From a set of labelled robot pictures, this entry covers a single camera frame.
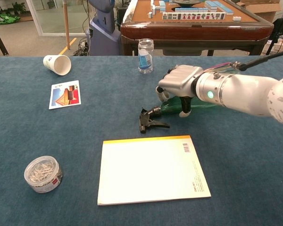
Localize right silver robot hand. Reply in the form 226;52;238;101
155;65;205;118

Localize black floor cable bundle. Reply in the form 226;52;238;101
72;37;90;57

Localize green plants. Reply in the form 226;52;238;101
0;1;22;26

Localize wooden pole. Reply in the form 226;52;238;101
62;0;71;50

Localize long row blue-backed tiles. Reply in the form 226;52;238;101
204;0;234;16

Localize clear plastic cup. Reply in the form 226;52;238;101
138;38;154;74

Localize short row blue-backed tiles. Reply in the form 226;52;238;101
175;7;208;13

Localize round clear pin box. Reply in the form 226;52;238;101
24;155;64;194

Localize cardboard box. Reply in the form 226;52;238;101
239;0;283;23

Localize blue table cloth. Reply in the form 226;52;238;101
0;56;283;226

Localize green spray bottle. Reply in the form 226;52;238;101
138;95;225;134

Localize black tripod stand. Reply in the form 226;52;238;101
266;0;283;56

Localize white paper cup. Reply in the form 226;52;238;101
42;54;72;76

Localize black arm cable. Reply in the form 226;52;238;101
231;48;283;72

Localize row of face-up mahjong tiles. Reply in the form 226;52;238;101
162;12;226;21

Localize picture card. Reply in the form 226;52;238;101
49;80;82;110

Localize brown mahjong table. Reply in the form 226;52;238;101
120;0;275;57

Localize white notepad yellow edge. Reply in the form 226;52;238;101
97;135;212;206

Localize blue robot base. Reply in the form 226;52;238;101
87;0;121;57

